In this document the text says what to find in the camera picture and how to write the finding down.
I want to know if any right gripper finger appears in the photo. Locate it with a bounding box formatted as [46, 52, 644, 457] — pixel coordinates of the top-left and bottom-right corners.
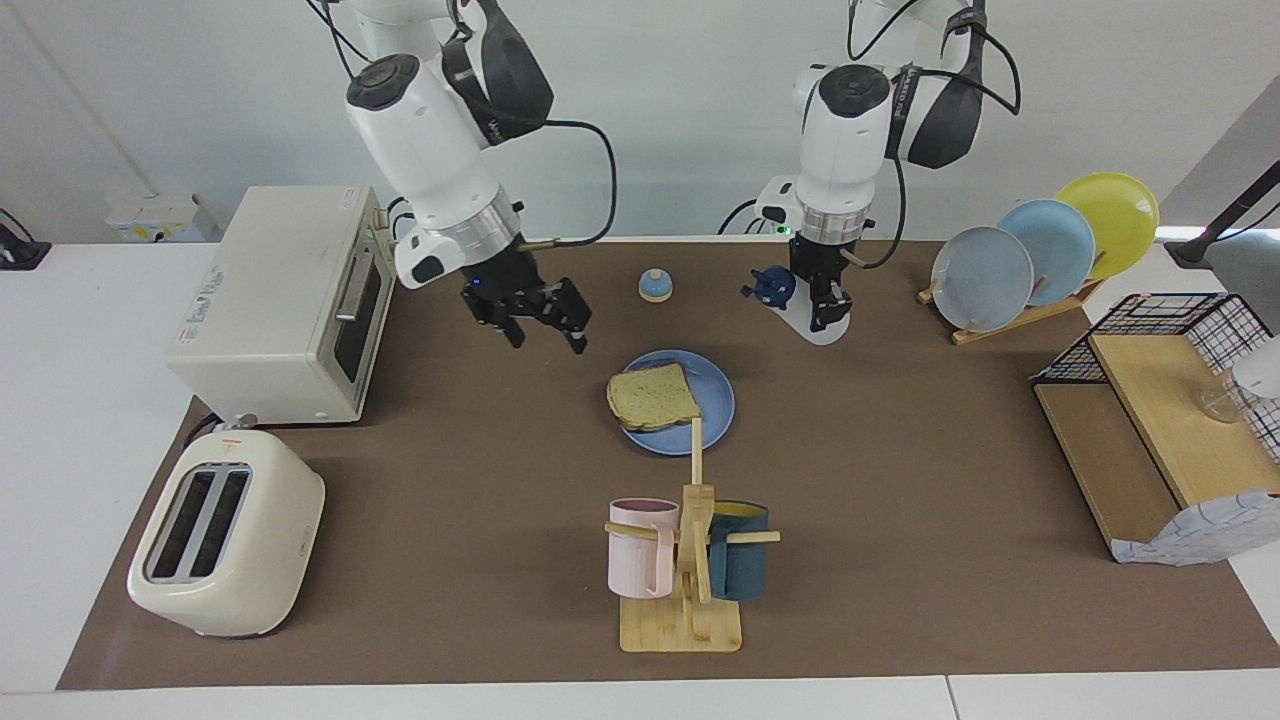
[545, 278, 593, 354]
[480, 305, 528, 349]

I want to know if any translucent squeeze bottle blue cap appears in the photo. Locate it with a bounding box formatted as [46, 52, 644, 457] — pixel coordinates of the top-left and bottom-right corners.
[742, 265, 851, 346]

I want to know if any bread slice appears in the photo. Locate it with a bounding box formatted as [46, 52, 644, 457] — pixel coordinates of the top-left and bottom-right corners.
[606, 362, 703, 433]

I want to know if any grey-blue plate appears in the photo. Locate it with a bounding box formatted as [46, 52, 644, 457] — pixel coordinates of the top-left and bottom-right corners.
[930, 226, 1035, 333]

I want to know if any blue round plate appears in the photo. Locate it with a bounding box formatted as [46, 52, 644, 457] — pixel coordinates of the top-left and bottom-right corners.
[612, 349, 736, 457]

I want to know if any light blue plate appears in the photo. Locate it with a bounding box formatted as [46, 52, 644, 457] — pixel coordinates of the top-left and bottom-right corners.
[998, 199, 1097, 307]

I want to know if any yellow plate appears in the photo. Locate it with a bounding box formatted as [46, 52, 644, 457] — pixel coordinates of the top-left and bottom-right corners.
[1055, 172, 1161, 281]

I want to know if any brown paper table mat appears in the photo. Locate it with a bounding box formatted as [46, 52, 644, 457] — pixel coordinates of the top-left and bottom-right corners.
[57, 240, 1280, 691]

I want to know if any wooden dish rack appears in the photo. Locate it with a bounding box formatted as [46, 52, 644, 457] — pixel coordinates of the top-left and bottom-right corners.
[918, 250, 1109, 346]

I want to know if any white toaster oven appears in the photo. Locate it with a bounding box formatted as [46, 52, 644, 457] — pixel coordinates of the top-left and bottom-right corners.
[165, 185, 401, 426]

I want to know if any pink mug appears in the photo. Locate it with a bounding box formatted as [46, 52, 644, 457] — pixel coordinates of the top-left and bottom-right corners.
[608, 498, 681, 599]

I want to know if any dark teal mug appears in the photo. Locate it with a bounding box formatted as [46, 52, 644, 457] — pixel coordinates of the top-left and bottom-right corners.
[708, 502, 771, 602]

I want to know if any cream two-slot toaster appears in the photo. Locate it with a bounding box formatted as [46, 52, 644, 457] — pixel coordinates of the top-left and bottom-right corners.
[127, 428, 326, 639]

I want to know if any wooden mug tree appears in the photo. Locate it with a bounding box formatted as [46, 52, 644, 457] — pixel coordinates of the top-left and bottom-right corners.
[604, 417, 782, 653]

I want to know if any wooden shelf unit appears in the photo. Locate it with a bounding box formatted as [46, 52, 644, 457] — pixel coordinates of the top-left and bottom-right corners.
[1032, 330, 1280, 561]

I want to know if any clear glass cup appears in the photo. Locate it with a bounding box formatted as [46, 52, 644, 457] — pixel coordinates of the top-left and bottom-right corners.
[1198, 385, 1251, 424]

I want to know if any white frosted cup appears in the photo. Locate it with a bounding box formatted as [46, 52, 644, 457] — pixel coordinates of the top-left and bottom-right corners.
[1232, 335, 1280, 401]

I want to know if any marble patterned panel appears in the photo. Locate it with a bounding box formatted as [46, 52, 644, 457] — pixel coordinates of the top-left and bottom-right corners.
[1110, 490, 1280, 567]

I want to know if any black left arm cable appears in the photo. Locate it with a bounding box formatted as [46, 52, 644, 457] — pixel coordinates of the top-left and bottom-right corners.
[846, 0, 1021, 271]

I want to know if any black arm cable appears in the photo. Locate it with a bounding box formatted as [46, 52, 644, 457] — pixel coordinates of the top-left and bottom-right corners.
[846, 0, 1021, 271]
[518, 118, 618, 247]

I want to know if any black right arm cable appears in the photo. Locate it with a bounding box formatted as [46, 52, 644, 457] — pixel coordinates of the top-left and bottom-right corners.
[518, 118, 618, 247]

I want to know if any black camera stand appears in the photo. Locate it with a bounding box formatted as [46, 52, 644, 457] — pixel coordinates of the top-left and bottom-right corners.
[1163, 160, 1280, 269]

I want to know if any black wire basket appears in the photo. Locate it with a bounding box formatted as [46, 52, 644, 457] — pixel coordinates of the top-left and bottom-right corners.
[1030, 292, 1280, 466]

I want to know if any black clamp mount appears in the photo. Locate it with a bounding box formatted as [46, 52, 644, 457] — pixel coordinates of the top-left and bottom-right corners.
[0, 207, 53, 271]

